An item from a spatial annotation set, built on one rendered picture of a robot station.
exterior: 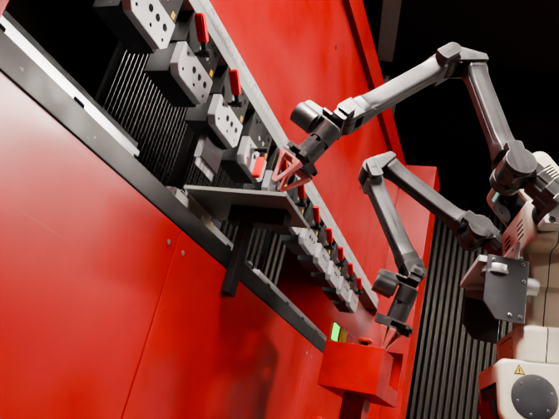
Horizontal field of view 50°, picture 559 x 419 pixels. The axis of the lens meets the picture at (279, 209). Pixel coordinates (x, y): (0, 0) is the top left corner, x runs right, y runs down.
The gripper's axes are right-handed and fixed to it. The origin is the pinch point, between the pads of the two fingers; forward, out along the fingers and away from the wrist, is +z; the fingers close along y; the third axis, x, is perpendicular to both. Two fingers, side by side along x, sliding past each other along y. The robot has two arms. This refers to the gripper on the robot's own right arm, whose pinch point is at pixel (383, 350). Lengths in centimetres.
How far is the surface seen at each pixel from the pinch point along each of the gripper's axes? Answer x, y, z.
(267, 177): 22, 47, -32
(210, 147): 55, 44, -25
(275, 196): 59, 17, -17
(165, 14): 91, 40, -38
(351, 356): 15.3, 2.1, 6.0
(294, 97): 18, 55, -63
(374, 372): 15.4, -5.3, 7.2
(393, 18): -149, 133, -226
